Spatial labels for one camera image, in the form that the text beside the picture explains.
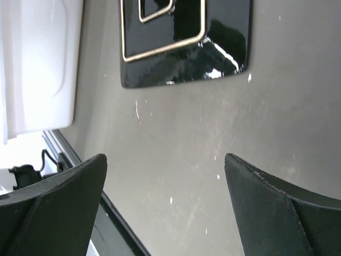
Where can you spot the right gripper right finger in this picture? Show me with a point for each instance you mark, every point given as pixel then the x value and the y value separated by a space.
pixel 276 217

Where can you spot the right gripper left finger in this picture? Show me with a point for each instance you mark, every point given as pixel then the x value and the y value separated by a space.
pixel 54 216

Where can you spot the black square plate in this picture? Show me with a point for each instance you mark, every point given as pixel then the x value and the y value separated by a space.
pixel 172 42

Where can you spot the white plastic bin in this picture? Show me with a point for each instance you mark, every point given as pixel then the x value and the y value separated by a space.
pixel 39 57

